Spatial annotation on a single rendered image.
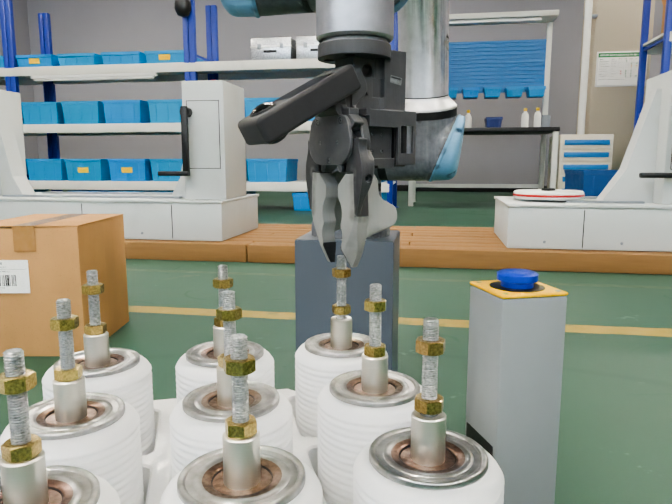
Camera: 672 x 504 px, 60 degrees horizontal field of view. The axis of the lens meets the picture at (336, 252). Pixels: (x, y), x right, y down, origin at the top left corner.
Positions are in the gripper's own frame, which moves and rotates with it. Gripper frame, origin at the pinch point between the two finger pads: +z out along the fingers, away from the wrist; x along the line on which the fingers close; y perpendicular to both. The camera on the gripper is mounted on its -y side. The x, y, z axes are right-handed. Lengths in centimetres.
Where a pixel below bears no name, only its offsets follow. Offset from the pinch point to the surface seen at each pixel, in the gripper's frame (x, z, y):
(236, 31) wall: 803, -204, 358
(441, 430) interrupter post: -23.2, 7.6, -7.6
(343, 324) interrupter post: -1.0, 7.3, 0.2
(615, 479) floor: -7, 35, 43
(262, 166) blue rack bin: 431, -5, 210
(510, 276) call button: -10.8, 2.2, 13.3
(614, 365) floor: 19, 35, 86
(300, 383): 0.3, 13.0, -4.1
